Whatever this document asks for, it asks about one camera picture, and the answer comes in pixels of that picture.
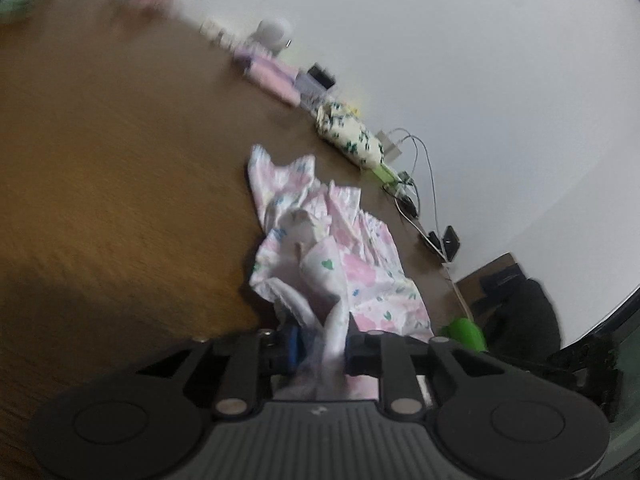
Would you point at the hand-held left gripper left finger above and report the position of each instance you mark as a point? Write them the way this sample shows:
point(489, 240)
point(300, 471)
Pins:
point(291, 350)

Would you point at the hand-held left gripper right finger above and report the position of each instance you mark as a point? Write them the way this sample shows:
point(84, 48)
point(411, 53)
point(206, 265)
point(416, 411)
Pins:
point(356, 355)

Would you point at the pink floral garment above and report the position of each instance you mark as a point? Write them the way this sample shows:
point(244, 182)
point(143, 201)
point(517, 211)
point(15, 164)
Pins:
point(350, 270)

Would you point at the green foam pad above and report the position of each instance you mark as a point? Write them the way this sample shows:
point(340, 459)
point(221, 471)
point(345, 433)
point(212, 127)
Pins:
point(465, 335)

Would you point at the black phone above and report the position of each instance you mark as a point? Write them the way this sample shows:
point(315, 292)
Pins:
point(451, 242)

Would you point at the brown wooden furniture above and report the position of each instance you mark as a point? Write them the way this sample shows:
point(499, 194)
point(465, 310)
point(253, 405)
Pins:
point(492, 272)

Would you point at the dark cloth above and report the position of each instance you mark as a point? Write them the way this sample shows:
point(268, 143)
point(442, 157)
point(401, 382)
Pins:
point(525, 320)

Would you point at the green transparent box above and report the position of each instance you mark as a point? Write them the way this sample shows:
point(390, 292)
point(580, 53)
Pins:
point(384, 172)

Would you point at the white charger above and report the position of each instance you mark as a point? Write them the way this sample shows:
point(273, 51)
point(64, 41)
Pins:
point(384, 141)
point(393, 150)

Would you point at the cream floral folded garment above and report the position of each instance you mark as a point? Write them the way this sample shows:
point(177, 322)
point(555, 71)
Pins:
point(350, 135)

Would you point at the yellow pad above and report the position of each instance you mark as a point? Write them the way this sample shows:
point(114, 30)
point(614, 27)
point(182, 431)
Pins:
point(352, 107)

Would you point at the pink folded cloth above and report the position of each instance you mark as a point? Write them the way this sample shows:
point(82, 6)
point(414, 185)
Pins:
point(272, 80)

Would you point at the small grey device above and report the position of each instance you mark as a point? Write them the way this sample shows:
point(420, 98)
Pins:
point(321, 75)

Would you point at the white round speaker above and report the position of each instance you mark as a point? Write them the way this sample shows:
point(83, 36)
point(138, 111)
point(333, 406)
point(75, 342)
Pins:
point(272, 35)

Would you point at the green packet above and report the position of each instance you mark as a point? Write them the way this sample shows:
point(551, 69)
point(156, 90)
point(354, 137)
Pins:
point(17, 0)

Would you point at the black metal frame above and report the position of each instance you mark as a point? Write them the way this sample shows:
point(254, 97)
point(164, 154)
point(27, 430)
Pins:
point(595, 365)

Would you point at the white wall plug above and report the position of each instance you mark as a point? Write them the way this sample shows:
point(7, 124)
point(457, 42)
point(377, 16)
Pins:
point(215, 32)

